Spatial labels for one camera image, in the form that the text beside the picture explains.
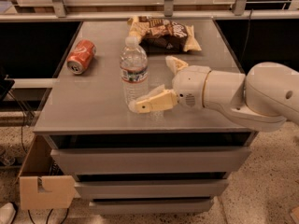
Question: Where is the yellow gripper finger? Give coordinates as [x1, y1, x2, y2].
[128, 85, 178, 114]
[165, 56, 189, 76]

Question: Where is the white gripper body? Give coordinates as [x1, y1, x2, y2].
[172, 65, 211, 109]

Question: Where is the clear plastic water bottle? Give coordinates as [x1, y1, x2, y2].
[120, 36, 148, 105]

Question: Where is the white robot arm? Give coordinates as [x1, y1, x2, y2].
[129, 56, 299, 132]

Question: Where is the brown yellow chip bag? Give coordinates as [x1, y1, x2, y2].
[127, 16, 201, 52]

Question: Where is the grey drawer cabinet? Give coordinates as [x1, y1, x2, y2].
[34, 21, 255, 203]

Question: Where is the top grey drawer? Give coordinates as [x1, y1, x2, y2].
[50, 147, 250, 175]

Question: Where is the grey drawer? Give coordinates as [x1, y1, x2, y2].
[75, 179, 228, 199]
[89, 199, 213, 215]
[50, 147, 250, 175]

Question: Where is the orange soda can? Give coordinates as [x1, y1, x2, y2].
[66, 39, 96, 75]

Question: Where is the middle grey drawer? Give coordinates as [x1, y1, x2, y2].
[75, 179, 228, 199]

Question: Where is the bottom grey drawer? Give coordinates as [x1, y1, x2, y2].
[89, 199, 213, 215]

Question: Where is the cardboard box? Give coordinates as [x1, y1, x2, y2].
[18, 136, 76, 210]

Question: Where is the white object on floor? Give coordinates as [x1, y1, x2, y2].
[0, 203, 17, 224]

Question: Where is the metal shelf frame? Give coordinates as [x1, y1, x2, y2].
[1, 0, 299, 21]

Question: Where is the black cable on floor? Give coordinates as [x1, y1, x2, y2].
[7, 91, 31, 156]

